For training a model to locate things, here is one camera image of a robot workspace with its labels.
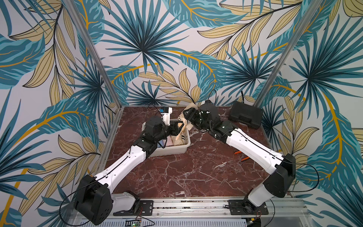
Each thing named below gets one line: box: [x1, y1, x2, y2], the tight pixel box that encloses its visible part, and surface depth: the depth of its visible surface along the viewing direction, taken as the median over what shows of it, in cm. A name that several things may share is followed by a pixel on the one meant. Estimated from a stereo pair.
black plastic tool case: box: [228, 101, 264, 130], surface depth 109 cm
